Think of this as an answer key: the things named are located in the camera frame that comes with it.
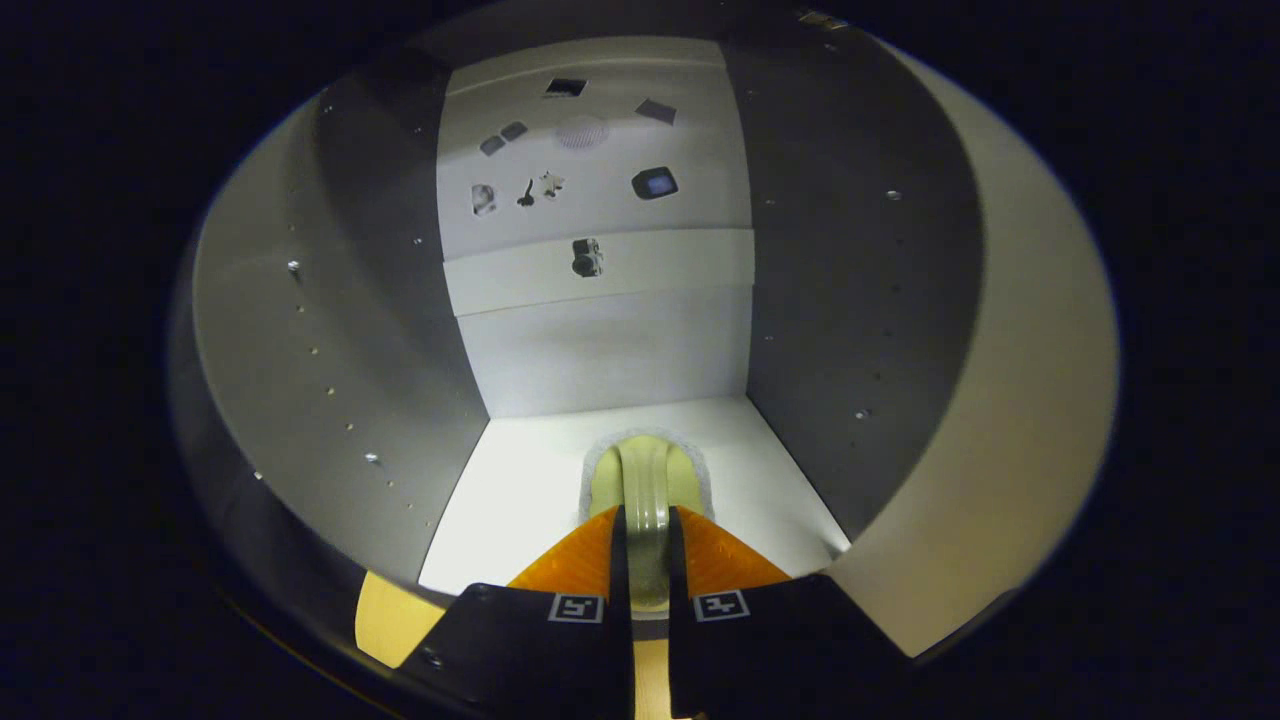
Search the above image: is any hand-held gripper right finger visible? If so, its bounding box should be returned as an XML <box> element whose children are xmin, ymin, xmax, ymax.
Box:
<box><xmin>668</xmin><ymin>505</ymin><xmax>906</xmax><ymax>720</ymax></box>

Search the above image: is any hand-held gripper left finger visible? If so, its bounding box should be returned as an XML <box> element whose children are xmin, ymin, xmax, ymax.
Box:
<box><xmin>400</xmin><ymin>505</ymin><xmax>634</xmax><ymax>720</ymax></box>

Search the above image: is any beige ceramic cup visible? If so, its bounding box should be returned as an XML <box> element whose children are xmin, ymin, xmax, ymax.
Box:
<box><xmin>580</xmin><ymin>432</ymin><xmax>713</xmax><ymax>611</ymax></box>

